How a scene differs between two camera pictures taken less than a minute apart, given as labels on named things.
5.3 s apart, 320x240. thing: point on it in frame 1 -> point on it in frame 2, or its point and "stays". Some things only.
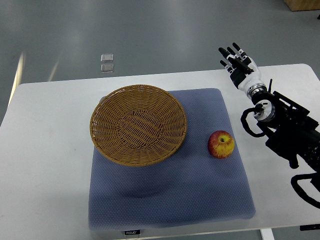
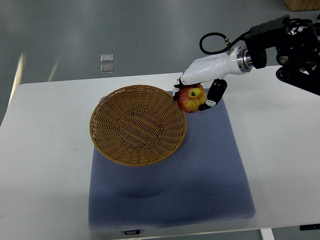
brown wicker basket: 136,125 stays
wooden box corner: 303,5 stays
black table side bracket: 309,227 stays
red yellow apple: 221,144 -> 190,97
